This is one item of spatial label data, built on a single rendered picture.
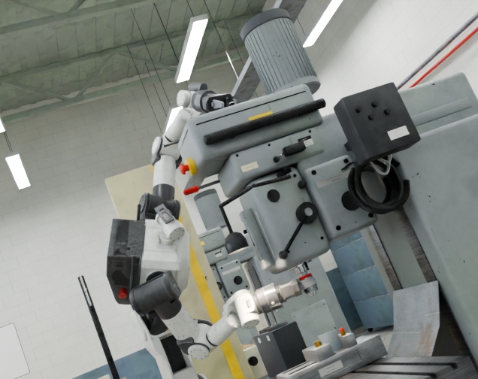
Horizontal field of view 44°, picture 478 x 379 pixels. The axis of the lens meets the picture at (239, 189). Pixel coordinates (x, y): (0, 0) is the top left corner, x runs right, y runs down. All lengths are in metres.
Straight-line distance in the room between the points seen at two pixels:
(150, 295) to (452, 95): 1.34
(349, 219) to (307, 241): 0.17
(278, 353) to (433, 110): 1.13
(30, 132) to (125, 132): 1.73
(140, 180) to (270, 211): 1.96
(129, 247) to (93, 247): 8.96
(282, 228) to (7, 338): 9.34
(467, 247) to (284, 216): 0.61
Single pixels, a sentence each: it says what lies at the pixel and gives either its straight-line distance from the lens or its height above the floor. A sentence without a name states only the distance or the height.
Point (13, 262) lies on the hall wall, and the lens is 11.18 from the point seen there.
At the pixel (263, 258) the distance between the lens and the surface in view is 2.02.
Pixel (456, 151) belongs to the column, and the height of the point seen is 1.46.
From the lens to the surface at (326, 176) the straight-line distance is 2.05.
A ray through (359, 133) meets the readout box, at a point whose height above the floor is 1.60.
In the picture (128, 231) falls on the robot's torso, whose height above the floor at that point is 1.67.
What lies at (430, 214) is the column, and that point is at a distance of 2.05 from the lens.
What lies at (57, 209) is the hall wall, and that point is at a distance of 11.30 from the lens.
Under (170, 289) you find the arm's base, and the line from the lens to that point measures 2.04.
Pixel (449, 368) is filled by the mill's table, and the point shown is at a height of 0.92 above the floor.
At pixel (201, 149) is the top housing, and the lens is 1.96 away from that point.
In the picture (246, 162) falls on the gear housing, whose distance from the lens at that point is 1.98.
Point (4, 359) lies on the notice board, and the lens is 11.05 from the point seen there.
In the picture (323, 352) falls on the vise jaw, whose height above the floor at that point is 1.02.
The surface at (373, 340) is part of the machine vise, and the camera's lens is 2.09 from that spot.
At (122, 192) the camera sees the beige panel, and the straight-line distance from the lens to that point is 3.80.
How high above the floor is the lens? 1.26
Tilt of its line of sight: 10 degrees up
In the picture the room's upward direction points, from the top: 23 degrees counter-clockwise
